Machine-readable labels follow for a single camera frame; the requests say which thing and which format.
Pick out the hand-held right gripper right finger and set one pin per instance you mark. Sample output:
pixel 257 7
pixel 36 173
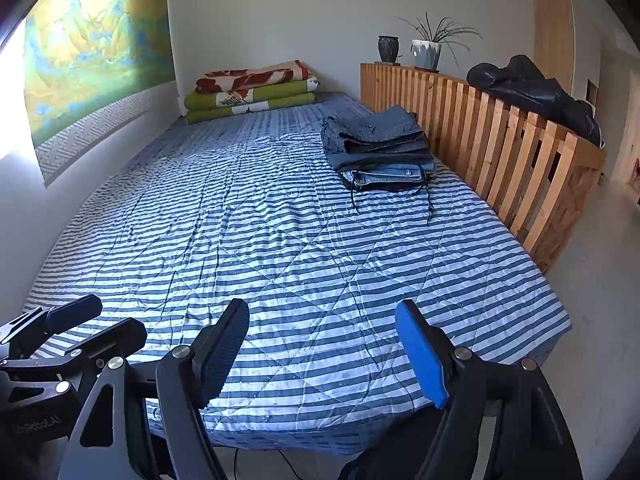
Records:
pixel 422 355

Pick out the landscape wall tapestry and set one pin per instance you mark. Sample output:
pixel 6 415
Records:
pixel 90 50

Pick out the folded green floral quilt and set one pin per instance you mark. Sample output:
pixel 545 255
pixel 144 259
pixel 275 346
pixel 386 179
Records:
pixel 250 100

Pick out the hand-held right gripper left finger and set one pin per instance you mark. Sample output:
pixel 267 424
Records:
pixel 225 350

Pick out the black leather jacket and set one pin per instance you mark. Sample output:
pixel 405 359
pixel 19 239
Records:
pixel 530 85

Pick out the wooden door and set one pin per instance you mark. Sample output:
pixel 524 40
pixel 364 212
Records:
pixel 552 30

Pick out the potted plant in white pot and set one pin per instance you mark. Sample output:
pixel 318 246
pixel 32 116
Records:
pixel 426 55

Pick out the blue striped bed quilt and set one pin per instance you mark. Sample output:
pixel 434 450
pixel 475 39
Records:
pixel 275 235

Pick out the grey knit sweater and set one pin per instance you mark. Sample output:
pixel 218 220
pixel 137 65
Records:
pixel 380 127

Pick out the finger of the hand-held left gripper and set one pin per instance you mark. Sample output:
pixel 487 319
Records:
pixel 110 337
pixel 75 310

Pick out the wooden slatted bed rail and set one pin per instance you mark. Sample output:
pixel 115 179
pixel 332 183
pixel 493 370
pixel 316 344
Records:
pixel 500 160

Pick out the dark ceramic vase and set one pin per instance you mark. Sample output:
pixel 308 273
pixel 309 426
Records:
pixel 389 50

